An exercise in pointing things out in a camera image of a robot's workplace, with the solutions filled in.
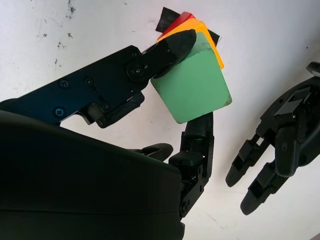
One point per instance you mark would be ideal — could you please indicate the black tape strip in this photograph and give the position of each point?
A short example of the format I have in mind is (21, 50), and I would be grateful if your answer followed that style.
(166, 18)

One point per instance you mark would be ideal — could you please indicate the yellow cube block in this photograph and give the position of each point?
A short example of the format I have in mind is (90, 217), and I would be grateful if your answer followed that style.
(192, 25)

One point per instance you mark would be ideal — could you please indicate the green cube block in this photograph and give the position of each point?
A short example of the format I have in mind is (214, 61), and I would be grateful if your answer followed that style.
(195, 87)

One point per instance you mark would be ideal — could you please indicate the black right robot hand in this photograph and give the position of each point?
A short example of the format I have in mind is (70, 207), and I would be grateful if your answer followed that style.
(87, 187)

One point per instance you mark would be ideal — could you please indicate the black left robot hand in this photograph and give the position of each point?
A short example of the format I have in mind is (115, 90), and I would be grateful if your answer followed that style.
(292, 130)

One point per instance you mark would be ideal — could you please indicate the red cube block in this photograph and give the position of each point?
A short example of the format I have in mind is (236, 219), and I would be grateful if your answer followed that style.
(183, 17)

